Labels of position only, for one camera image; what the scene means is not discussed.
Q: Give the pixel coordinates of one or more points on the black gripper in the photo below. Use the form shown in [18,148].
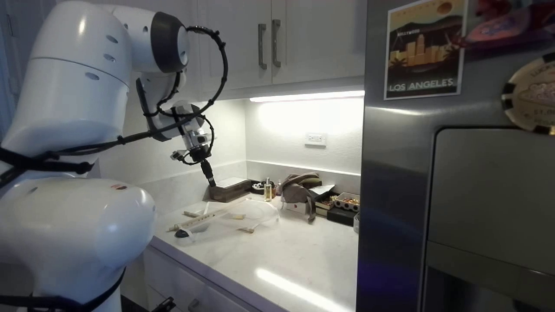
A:
[193,155]

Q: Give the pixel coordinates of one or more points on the white cabinet door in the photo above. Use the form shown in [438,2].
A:
[322,40]
[231,53]

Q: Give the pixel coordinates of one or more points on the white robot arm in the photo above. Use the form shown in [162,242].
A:
[70,231]

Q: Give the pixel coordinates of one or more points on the small amber bottle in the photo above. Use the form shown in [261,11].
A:
[268,190]

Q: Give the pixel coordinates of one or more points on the white base cabinet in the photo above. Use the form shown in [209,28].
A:
[192,283]

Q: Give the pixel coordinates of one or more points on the under-cabinet light strip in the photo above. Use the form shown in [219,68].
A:
[306,96]

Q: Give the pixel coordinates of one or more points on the white kitchen cabinet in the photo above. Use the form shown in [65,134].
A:
[301,87]

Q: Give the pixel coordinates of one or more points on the brown wooden box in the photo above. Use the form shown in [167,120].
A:
[231,191]

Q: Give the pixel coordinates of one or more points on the small black object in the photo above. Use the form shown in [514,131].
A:
[258,188]

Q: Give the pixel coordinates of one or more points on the dark round disc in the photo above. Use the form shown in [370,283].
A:
[183,233]

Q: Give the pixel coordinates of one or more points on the dark egg carton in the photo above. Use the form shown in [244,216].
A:
[342,209]

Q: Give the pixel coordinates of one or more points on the stainless steel refrigerator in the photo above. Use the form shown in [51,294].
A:
[396,202]

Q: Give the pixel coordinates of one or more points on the Los Angeles poster magnet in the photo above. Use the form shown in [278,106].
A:
[426,53]

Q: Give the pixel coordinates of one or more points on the round poker chip magnet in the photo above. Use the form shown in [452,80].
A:
[532,96]

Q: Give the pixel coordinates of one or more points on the pink magnet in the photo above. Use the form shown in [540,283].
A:
[512,23]

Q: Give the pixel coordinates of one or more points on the white wall outlet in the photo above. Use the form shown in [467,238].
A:
[315,139]

